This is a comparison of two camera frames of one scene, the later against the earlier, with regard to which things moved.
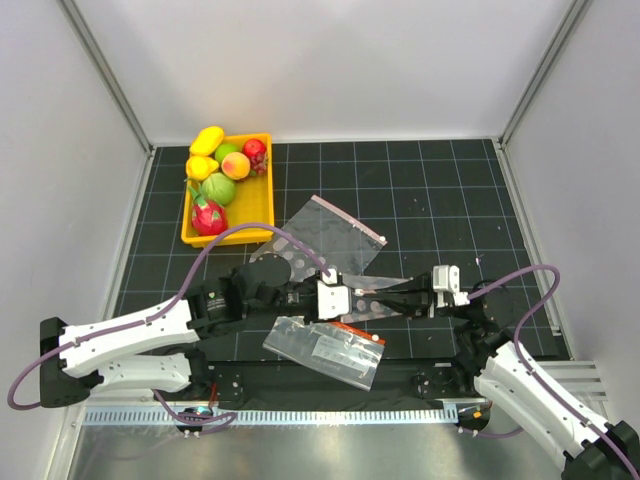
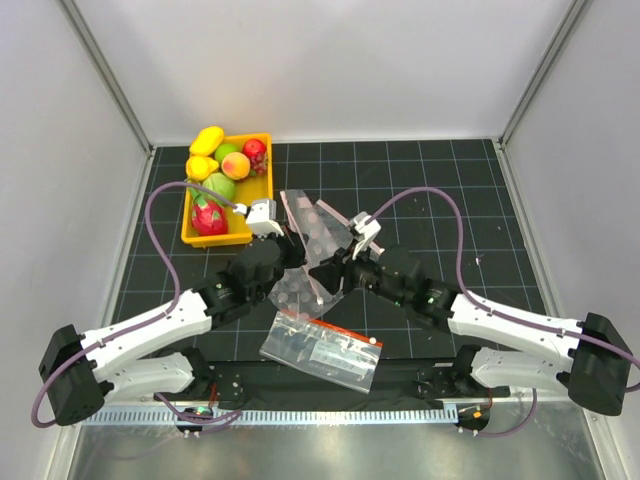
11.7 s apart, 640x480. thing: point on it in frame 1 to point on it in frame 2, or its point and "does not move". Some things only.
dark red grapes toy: (258, 164) does not move
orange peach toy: (235, 165) does not move
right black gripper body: (426, 305) to (344, 258)
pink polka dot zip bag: (366, 303) to (324, 233)
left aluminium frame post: (74, 16) does not move
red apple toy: (254, 147) does not move
